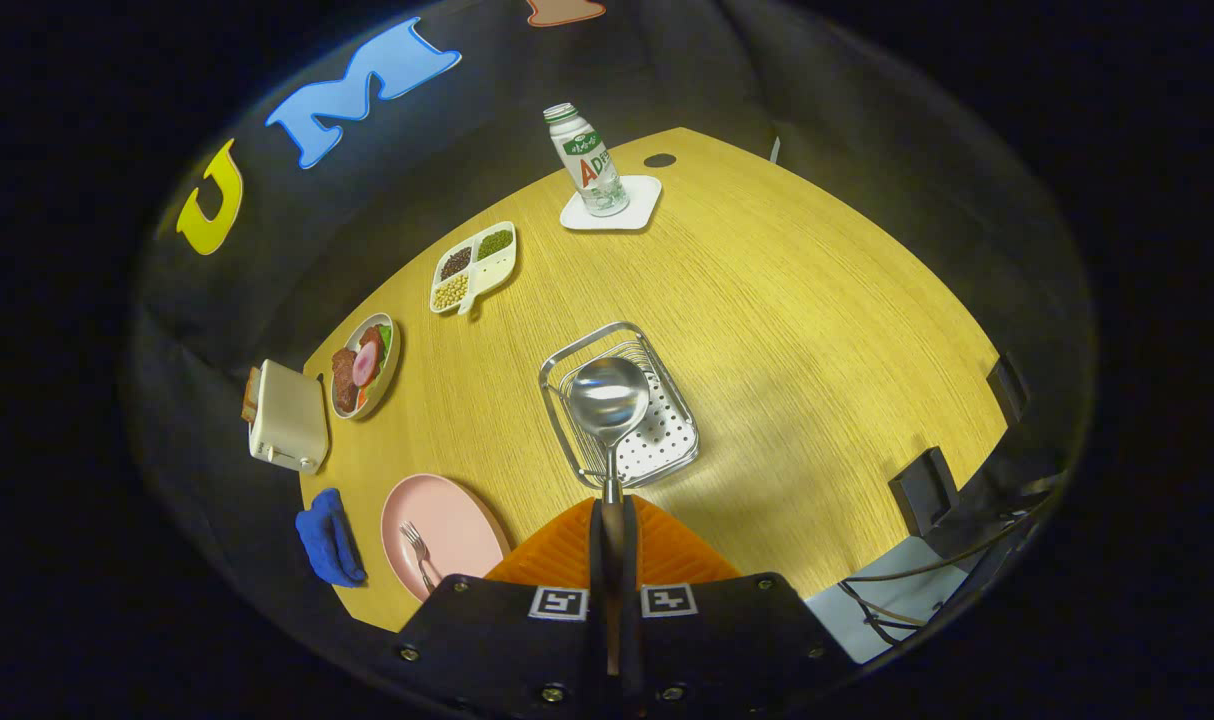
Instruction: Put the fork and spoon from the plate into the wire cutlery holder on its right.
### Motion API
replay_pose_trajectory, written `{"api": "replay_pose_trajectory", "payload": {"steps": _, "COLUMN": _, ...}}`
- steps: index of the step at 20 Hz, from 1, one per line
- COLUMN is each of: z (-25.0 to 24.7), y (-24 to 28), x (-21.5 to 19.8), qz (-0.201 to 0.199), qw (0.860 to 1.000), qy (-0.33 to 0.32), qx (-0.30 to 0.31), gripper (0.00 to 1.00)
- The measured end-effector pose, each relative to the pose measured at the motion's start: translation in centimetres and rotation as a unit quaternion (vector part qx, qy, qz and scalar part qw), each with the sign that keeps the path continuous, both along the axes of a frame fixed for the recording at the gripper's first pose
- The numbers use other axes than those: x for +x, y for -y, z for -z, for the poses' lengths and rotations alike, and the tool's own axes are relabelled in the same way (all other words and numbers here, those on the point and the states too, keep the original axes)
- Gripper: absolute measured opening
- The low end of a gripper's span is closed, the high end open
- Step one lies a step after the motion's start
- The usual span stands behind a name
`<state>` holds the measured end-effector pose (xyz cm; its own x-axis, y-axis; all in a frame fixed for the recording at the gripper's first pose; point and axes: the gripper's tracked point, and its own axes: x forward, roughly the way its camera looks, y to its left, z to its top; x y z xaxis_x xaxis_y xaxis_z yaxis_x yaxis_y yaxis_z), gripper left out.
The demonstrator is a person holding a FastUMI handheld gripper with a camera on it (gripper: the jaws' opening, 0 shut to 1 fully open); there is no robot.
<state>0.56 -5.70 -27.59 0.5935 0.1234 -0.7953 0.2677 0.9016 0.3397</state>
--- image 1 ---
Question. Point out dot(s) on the cream toaster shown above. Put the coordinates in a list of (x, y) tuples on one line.
[(287, 420)]

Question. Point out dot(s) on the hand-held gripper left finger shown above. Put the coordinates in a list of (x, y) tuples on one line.
[(597, 550)]

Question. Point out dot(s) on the clear bottle with green label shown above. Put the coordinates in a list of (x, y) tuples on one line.
[(592, 165)]

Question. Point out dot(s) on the small brown meat piece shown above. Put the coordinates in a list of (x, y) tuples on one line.
[(371, 335)]

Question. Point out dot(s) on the blue cloth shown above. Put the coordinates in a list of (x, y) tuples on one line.
[(327, 540)]

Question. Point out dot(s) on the white divided dish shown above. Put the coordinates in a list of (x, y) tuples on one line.
[(497, 265)]

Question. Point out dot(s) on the metal spoon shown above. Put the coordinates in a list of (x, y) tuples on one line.
[(609, 400)]

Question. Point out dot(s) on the pile of dark red beans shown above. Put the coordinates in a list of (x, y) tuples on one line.
[(455, 263)]

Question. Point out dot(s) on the pink ham slice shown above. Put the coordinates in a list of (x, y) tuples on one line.
[(366, 362)]

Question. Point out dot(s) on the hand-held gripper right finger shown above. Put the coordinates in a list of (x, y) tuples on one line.
[(631, 550)]

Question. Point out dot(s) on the pink plate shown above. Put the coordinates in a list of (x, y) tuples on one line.
[(457, 520)]

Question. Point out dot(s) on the pile of green beans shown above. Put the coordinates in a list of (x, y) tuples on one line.
[(494, 242)]

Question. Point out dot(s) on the white coaster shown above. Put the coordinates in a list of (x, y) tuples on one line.
[(639, 205)]

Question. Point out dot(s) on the white food plate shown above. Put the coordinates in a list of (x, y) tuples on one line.
[(388, 378)]

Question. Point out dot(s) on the black table grommet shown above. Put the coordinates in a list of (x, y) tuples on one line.
[(659, 160)]

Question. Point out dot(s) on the long brown meat piece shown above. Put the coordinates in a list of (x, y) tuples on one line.
[(344, 380)]

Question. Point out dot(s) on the green lettuce leaf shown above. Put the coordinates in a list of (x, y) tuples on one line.
[(385, 338)]

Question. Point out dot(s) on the toasted bread slice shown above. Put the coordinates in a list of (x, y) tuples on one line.
[(251, 395)]

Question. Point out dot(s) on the metal fork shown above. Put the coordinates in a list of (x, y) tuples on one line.
[(414, 543)]

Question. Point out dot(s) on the pile of yellow soybeans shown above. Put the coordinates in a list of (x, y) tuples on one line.
[(450, 291)]

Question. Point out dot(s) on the black table clamp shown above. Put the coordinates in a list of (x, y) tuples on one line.
[(1007, 388), (925, 490)]

